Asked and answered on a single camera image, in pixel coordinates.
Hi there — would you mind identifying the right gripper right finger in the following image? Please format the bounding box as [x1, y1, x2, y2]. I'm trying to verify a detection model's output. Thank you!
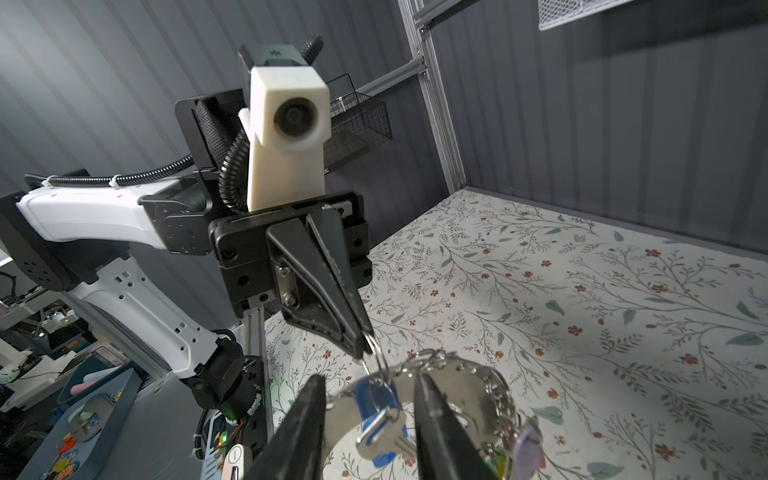
[413, 374, 496, 480]

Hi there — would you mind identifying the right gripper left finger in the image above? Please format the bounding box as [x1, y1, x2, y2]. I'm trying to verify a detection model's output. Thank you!
[244, 374, 326, 480]

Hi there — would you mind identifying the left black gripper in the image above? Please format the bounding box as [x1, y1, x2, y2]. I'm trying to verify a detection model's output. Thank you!
[175, 89, 373, 360]

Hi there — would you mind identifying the large keyring with coloured keys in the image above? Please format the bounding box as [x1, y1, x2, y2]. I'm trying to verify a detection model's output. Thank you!
[324, 349, 545, 479]

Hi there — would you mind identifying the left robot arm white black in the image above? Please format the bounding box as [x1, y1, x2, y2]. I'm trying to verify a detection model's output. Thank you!
[1, 90, 374, 421]

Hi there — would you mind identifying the black wire mesh basket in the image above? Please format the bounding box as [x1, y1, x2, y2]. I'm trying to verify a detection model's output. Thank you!
[324, 73, 393, 175]

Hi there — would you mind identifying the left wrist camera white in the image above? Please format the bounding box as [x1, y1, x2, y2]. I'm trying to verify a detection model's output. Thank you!
[238, 35, 332, 211]

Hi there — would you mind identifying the white wire mesh basket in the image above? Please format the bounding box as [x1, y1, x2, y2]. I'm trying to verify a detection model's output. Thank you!
[538, 0, 633, 31]

